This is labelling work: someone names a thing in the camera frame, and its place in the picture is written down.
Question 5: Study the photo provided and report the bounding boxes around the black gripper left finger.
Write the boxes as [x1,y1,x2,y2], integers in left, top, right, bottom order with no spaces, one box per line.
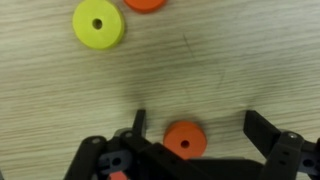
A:
[63,109,214,180]

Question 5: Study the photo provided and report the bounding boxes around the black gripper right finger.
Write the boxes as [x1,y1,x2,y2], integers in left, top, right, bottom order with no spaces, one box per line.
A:
[243,110,320,180]

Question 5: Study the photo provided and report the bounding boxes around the orange ring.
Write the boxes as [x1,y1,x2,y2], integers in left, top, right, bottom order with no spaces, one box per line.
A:
[162,120,208,160]

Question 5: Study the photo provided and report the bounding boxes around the yellow ring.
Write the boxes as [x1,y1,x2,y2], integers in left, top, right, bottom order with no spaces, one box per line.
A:
[72,0,126,51]

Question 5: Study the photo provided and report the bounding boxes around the orange ring table corner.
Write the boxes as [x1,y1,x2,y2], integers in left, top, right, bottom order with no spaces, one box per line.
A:
[124,0,166,13]

